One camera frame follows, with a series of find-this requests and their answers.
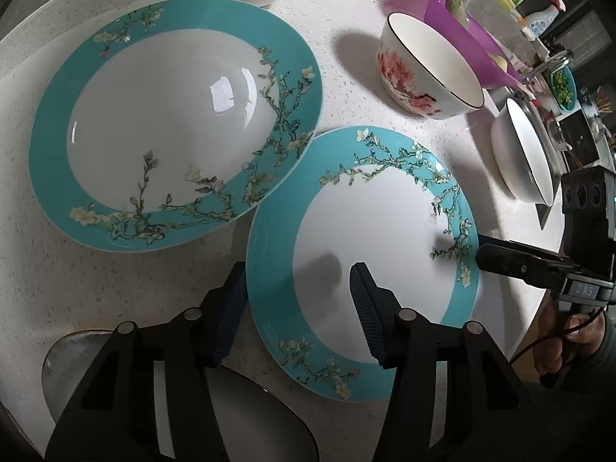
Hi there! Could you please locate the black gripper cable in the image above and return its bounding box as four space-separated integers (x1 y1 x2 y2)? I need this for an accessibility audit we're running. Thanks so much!
509 309 606 386

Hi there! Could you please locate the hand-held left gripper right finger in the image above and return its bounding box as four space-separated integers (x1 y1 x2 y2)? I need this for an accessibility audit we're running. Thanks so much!
349 262 544 462

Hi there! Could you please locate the white bowl with pink flowers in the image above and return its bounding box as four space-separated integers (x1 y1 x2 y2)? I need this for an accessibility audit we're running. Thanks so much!
375 12 486 120

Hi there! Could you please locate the black kitchen appliance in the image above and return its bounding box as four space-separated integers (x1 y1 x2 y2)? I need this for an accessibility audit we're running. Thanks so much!
558 106 608 171

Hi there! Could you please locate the blue bowl of greens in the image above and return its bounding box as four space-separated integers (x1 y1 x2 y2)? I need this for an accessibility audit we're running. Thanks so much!
549 65 577 111

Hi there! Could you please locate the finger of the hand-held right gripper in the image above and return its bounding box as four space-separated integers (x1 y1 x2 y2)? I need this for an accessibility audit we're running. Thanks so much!
476 244 576 292
480 235 555 256

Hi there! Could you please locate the glass jar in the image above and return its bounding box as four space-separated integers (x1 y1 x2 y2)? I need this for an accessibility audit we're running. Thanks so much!
522 49 574 88

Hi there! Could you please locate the plain white bowl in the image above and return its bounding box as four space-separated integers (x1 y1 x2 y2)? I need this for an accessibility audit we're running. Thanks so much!
491 98 555 205

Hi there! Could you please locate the white spray bottle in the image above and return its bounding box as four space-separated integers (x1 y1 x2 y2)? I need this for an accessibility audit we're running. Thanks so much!
522 0 567 39

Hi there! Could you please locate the person's right hand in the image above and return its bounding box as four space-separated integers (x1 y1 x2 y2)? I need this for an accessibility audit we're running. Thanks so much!
532 314 605 377

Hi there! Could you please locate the grey plate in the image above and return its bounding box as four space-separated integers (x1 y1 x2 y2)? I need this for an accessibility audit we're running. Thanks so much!
41 330 319 462

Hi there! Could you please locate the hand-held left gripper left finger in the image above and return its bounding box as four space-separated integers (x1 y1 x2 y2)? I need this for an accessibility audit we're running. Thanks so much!
45 261 251 462

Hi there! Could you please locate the small teal floral plate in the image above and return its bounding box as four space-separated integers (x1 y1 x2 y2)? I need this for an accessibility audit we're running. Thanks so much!
245 126 481 401

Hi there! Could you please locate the large teal floral plate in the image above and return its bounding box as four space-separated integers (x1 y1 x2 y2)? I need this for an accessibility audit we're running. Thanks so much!
29 0 324 254

